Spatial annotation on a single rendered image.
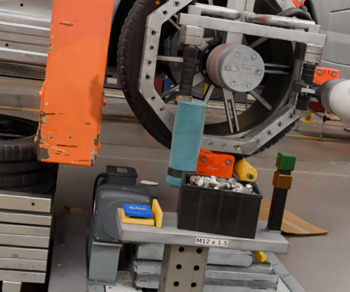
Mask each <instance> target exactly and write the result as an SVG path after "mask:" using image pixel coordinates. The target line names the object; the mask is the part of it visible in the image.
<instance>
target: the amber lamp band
mask: <svg viewBox="0 0 350 292"><path fill-rule="evenodd" d="M292 178H293V176H292V175H289V174H280V173H278V172H277V171H275V172H274V177H273V181H272V185H273V186H274V187H276V188H277V189H290V188H291V182H292Z"/></svg>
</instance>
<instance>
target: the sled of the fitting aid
mask: <svg viewBox="0 0 350 292"><path fill-rule="evenodd" d="M124 249H125V254H126V260H127V265H128V269H129V274H130V279H131V283H132V287H141V288H151V289H158V285H159V278H160V273H161V265H162V260H150V259H142V258H137V257H136V252H135V249H134V245H133V244H132V243H124ZM251 253H252V254H253V260H252V264H251V267H246V266H237V265H221V264H207V266H206V273H205V279H204V284H203V291H205V292H276V291H277V288H278V281H279V275H278V273H277V272H276V271H275V270H274V268H273V267H272V266H271V264H270V263H269V262H268V261H267V259H266V258H267V256H266V255H265V254H264V253H263V251H251Z"/></svg>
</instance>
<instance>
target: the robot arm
mask: <svg viewBox="0 0 350 292"><path fill-rule="evenodd" d="M293 91H294V92H297V93H300V94H301V95H307V94H310V95H311V97H314V98H316V99H317V100H318V102H319V104H320V105H321V106H322V107H323V108H324V109H325V110H326V111H327V112H329V113H332V114H334V115H336V116H338V117H339V118H340V119H341V120H342V122H343V123H344V124H346V125H347V126H348V127H349V128H350V80H346V79H334V80H328V81H325V82H323V83H322V84H318V83H313V85H309V84H306V82H304V81H303V80H300V81H298V80H294V84H293Z"/></svg>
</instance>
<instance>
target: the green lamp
mask: <svg viewBox="0 0 350 292"><path fill-rule="evenodd" d="M295 163H296V157H295V156H294V155H292V154H287V153H281V152H279V153H278V155H277V159H276V167H277V168H278V169H280V170H286V171H294V167H295Z"/></svg>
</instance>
